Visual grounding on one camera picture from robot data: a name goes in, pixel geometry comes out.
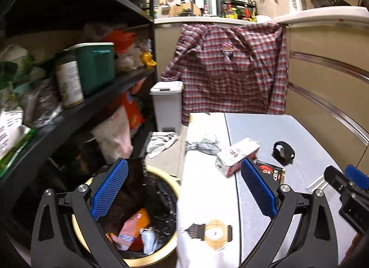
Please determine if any black red packet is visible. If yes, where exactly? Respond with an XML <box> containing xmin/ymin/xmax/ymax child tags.
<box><xmin>256</xmin><ymin>159</ymin><xmax>286</xmax><ymax>184</ymax></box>

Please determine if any black tape roll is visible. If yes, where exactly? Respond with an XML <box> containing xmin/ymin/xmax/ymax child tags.
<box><xmin>272</xmin><ymin>141</ymin><xmax>295</xmax><ymax>166</ymax></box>

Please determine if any orange snack wrapper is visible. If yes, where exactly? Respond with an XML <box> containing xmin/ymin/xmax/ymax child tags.
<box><xmin>106</xmin><ymin>208</ymin><xmax>151</xmax><ymax>252</ymax></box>

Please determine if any blue face mask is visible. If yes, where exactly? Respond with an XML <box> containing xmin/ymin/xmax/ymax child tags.
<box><xmin>140</xmin><ymin>227</ymin><xmax>162</xmax><ymax>256</ymax></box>

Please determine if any pink white carton box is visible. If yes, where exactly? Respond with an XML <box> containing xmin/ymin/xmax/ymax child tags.
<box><xmin>215</xmin><ymin>138</ymin><xmax>260</xmax><ymax>177</ymax></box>

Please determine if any round trash can black liner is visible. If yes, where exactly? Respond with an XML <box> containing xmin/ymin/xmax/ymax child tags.
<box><xmin>71</xmin><ymin>156</ymin><xmax>181</xmax><ymax>268</ymax></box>

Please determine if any beige kitchen cabinet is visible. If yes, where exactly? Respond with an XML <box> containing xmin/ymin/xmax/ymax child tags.
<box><xmin>156</xmin><ymin>7</ymin><xmax>368</xmax><ymax>173</ymax></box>

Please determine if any white patterned cloth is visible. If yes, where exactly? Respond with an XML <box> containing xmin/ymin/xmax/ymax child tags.
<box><xmin>175</xmin><ymin>111</ymin><xmax>243</xmax><ymax>268</ymax></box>

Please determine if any pink white bag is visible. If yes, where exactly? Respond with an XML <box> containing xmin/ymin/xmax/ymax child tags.
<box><xmin>91</xmin><ymin>106</ymin><xmax>133</xmax><ymax>164</ymax></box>

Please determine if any grey rag on floor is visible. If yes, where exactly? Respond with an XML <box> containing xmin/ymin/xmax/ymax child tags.
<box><xmin>146</xmin><ymin>132</ymin><xmax>178</xmax><ymax>159</ymax></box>

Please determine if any red plaid shirt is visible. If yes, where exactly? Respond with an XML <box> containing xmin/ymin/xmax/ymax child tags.
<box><xmin>161</xmin><ymin>23</ymin><xmax>288</xmax><ymax>125</ymax></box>

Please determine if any dark lidded spice jar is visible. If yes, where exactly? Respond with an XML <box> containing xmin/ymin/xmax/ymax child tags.
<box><xmin>56</xmin><ymin>50</ymin><xmax>84</xmax><ymax>108</ymax></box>

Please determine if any white lidded bin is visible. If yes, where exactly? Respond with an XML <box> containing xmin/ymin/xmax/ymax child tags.
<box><xmin>150</xmin><ymin>81</ymin><xmax>183</xmax><ymax>135</ymax></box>

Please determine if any green plastic storage box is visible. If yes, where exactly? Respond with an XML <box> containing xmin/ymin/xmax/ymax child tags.
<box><xmin>66</xmin><ymin>42</ymin><xmax>115</xmax><ymax>94</ymax></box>

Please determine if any black metal shelf rack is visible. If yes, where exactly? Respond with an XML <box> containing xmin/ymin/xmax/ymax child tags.
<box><xmin>0</xmin><ymin>0</ymin><xmax>158</xmax><ymax>217</ymax></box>

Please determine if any condiment rack with bottles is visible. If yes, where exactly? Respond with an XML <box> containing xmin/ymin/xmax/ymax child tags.
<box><xmin>221</xmin><ymin>0</ymin><xmax>257</xmax><ymax>22</ymax></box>

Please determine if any yellow toy figure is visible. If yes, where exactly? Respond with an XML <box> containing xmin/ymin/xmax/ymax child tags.
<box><xmin>140</xmin><ymin>51</ymin><xmax>157</xmax><ymax>67</ymax></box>

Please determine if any wooden cutting board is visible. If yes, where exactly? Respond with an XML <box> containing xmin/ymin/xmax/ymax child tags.
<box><xmin>169</xmin><ymin>0</ymin><xmax>202</xmax><ymax>17</ymax></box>

